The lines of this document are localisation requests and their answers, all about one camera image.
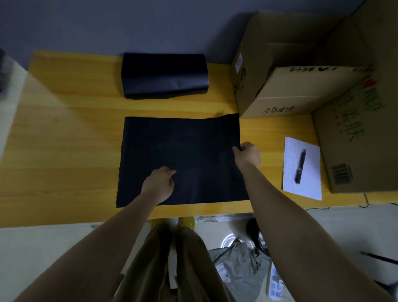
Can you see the olive trousers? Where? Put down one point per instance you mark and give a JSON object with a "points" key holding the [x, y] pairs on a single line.
{"points": [[192, 264]]}

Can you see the large printed cardboard box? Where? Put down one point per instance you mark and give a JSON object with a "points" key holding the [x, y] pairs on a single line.
{"points": [[367, 140]]}

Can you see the grey plastic bag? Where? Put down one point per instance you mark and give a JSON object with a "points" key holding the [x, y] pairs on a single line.
{"points": [[242, 264]]}

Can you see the white blue packet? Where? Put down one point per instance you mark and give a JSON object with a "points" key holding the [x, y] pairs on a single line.
{"points": [[275, 286]]}

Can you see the yellow right shoe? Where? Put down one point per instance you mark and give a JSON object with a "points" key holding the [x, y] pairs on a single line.
{"points": [[186, 222]]}

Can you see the yellow wooden table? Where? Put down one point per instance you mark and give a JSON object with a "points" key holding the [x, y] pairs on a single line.
{"points": [[62, 140]]}

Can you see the black rod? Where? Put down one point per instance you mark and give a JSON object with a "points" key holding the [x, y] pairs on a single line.
{"points": [[379, 257]]}

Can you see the black pen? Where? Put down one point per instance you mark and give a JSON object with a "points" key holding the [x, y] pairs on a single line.
{"points": [[300, 166]]}

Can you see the person's right hand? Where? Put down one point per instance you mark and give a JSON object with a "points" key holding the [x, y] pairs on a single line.
{"points": [[248, 155]]}

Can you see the yellow left shoe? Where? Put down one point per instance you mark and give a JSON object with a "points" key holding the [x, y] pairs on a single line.
{"points": [[157, 222]]}

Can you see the yellow shoe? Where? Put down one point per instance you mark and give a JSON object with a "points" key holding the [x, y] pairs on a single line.
{"points": [[186, 222], [157, 222]]}

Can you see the black bag stack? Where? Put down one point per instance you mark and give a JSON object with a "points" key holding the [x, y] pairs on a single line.
{"points": [[164, 76]]}

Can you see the person's right forearm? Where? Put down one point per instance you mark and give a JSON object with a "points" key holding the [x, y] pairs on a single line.
{"points": [[295, 233]]}

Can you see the person's left hand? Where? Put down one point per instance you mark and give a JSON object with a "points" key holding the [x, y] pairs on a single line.
{"points": [[157, 186]]}

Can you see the person's left forearm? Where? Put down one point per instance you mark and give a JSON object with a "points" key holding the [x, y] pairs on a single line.
{"points": [[93, 249]]}

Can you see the white paper sheet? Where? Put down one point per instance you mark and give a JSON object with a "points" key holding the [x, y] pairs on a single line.
{"points": [[311, 177]]}

